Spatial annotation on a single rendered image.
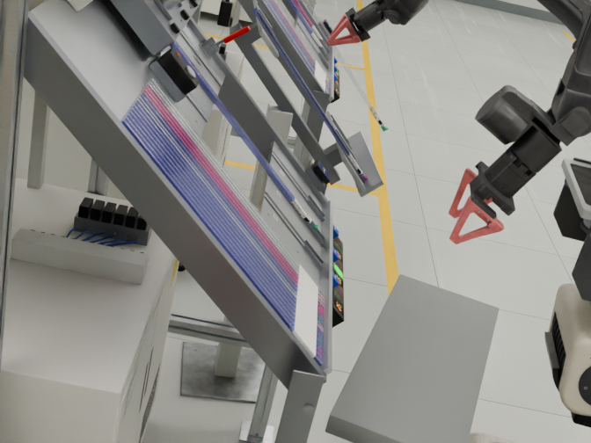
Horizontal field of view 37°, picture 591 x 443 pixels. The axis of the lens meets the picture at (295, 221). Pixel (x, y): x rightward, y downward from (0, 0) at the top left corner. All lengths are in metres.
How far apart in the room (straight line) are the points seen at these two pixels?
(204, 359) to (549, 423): 1.07
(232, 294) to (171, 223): 0.15
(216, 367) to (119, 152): 1.38
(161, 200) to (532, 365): 2.04
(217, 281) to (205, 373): 1.26
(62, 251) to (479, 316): 0.91
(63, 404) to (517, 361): 1.91
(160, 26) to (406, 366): 0.79
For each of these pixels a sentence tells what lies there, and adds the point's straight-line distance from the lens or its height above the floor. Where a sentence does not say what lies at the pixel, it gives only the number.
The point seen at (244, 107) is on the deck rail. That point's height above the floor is 0.91.
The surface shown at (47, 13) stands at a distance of 1.34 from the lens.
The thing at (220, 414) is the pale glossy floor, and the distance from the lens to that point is 2.46.
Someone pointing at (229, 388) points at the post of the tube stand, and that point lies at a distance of 2.54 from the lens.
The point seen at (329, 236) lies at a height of 0.74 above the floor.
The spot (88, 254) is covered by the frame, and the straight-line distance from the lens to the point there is 1.75.
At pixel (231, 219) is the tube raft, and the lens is 1.42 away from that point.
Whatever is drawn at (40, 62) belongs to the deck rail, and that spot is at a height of 1.14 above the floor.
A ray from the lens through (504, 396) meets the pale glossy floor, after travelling 2.89.
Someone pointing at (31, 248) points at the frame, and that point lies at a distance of 1.78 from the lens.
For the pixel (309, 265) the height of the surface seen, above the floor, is 0.75.
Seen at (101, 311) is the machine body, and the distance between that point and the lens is 1.67.
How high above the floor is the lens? 1.54
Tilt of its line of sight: 25 degrees down
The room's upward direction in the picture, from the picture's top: 13 degrees clockwise
